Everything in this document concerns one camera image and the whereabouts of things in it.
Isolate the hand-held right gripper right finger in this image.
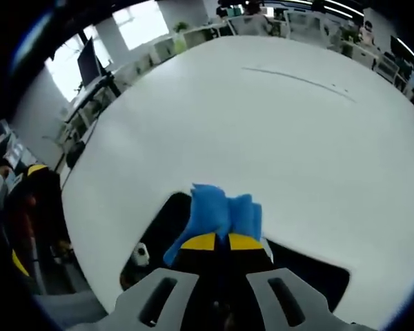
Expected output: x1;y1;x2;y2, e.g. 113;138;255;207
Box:
227;233;336;331

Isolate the blue cleaning cloth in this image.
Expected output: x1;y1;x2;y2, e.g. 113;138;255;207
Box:
162;183;264;267

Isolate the grey mesh chair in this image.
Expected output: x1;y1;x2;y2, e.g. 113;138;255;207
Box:
30;289;108;325

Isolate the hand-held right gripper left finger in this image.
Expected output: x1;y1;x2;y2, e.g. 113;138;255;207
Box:
115;232;227;331

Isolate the black computer monitor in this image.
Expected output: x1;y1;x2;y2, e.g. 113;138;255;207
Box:
77;37;103;88

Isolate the dark-framed side desk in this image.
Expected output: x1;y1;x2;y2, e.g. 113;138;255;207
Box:
63;67;122;128

